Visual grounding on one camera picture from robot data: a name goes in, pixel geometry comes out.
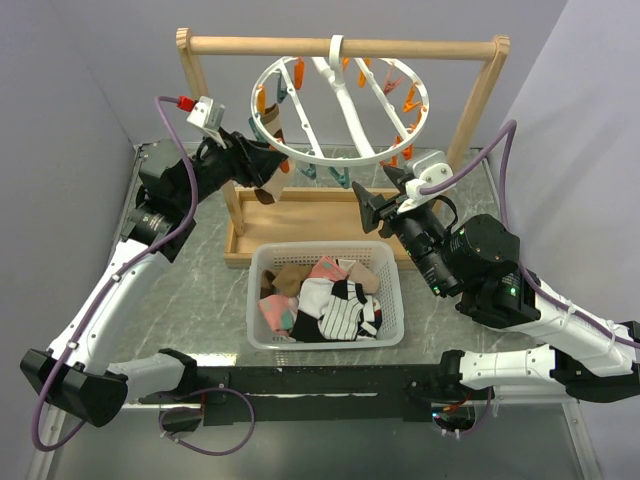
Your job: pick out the white round clip hanger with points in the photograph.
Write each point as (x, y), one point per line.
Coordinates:
(408, 122)

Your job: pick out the beige folded sock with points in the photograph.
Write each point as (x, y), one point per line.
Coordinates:
(359, 273)

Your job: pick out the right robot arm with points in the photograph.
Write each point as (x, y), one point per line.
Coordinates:
(476, 262)

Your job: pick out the orange clothes peg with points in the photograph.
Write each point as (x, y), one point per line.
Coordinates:
(285, 166)
(261, 100)
(395, 160)

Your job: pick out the teal far right peg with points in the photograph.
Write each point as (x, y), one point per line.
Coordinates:
(342, 177)

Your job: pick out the pink sock left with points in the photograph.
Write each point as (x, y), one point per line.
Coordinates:
(280, 312)

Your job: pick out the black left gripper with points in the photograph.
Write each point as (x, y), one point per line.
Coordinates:
(252, 162)

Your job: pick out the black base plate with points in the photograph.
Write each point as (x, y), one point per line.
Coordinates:
(227, 395)

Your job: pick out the white plastic laundry basket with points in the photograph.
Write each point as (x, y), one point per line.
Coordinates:
(375, 255)

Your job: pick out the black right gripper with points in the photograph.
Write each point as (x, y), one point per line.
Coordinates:
(370, 206)

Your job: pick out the wooden hanger stand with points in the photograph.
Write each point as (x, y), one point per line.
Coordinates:
(320, 210)

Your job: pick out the white black sock in basket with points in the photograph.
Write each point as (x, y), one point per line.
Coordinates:
(314, 296)

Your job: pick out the cream brown ribbed sock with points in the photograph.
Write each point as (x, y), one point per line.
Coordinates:
(270, 192)

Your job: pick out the teal right clothes peg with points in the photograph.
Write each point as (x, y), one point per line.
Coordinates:
(310, 171)

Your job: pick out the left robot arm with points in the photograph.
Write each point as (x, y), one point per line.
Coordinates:
(76, 372)

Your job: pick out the black white striped sock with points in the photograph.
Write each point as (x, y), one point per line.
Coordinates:
(351, 315)

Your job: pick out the teal clothes peg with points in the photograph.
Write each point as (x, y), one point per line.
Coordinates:
(310, 171)
(255, 130)

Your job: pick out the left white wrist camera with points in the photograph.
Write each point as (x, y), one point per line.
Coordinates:
(207, 116)

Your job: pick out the tan brown sock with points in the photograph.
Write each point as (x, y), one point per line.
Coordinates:
(286, 281)

